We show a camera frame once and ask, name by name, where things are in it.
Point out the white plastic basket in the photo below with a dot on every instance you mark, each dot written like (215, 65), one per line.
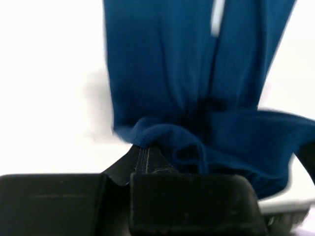
(291, 214)

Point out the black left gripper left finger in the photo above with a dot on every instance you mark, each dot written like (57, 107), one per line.
(69, 204)

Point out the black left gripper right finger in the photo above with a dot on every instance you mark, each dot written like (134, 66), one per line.
(164, 202)

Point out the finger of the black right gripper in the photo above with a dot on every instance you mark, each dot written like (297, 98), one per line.
(306, 156)

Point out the blue mickey t shirt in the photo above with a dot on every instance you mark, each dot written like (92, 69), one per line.
(187, 75)

